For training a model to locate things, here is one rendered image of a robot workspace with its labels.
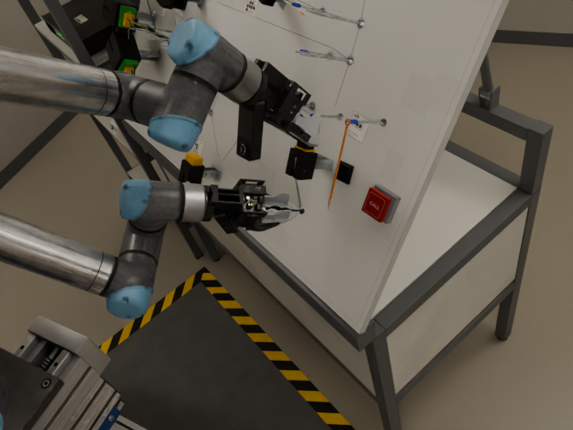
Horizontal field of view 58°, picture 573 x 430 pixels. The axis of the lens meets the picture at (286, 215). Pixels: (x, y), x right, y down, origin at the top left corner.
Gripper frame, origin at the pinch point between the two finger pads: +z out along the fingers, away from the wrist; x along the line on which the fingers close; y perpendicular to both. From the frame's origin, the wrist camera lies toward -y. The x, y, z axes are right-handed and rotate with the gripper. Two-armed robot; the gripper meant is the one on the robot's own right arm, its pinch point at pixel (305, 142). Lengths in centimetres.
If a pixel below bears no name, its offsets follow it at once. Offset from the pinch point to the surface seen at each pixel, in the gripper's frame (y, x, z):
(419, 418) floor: -56, -12, 105
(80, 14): 7, 123, -3
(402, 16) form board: 27.1, -10.0, -4.9
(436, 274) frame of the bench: -10.0, -20.3, 39.6
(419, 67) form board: 20.1, -16.6, -1.7
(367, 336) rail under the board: -28.9, -20.4, 25.2
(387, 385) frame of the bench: -41, -18, 53
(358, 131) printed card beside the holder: 6.9, -6.9, 4.5
